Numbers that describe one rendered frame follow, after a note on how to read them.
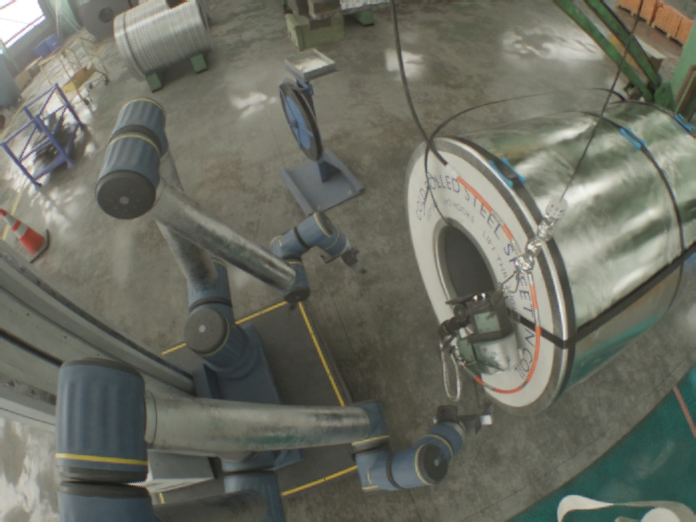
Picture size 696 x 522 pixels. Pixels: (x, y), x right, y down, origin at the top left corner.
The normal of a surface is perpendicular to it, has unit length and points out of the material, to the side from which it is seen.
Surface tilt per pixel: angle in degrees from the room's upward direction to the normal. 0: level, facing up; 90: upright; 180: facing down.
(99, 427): 41
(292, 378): 0
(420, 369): 0
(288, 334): 0
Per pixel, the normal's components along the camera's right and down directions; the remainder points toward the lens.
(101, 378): 0.61, -0.53
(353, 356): -0.10, -0.52
